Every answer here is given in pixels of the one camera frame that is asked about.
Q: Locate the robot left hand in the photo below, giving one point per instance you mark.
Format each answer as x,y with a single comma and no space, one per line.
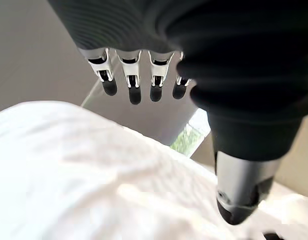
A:
218,62

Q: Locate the white bed sheet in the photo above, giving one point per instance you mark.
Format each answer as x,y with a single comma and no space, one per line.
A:
93,175

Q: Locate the dark object at bed edge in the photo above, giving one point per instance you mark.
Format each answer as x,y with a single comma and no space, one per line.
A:
272,236

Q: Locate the window with green view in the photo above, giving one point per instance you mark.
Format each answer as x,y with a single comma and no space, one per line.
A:
191,135

